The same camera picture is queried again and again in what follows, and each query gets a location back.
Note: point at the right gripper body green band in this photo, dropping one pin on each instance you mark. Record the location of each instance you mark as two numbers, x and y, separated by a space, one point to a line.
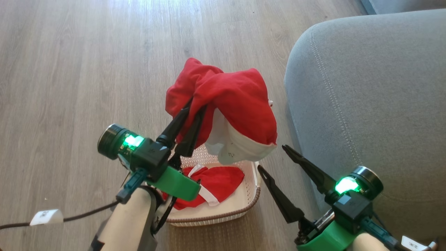
327 237

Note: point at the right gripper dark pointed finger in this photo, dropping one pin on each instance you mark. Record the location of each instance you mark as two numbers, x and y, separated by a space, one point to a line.
306 167
278 195

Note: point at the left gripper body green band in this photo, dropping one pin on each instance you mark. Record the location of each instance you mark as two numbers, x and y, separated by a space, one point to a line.
177 184

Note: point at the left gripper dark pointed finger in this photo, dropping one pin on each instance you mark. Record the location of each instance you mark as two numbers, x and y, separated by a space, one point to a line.
174 125
190 139

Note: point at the red garment with white trim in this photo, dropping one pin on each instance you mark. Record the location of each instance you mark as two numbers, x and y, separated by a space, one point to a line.
223 181

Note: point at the red garment with white band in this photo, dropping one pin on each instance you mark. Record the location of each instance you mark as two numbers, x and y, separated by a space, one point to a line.
240 101

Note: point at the left white grey robot arm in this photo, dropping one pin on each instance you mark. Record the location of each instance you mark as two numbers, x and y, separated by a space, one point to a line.
129 223

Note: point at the right white grey robot arm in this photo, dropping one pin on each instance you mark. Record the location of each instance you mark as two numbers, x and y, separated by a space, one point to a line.
364 244

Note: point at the white perforated laundry basket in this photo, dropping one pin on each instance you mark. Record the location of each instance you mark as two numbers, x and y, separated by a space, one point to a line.
240 204

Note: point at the grey fabric sofa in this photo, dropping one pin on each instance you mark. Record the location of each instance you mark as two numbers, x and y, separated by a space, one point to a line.
376 104

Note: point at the grey-blue sofa backrest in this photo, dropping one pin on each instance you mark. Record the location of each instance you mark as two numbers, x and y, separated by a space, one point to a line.
407 5

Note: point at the right black wrist camera box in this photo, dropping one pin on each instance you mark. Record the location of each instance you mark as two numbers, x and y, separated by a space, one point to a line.
352 211

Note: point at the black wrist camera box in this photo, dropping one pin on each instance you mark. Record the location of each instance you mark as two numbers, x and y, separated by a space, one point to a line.
153 157
352 211

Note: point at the left black wrist camera box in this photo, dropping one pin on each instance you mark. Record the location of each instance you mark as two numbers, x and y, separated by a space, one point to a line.
153 157

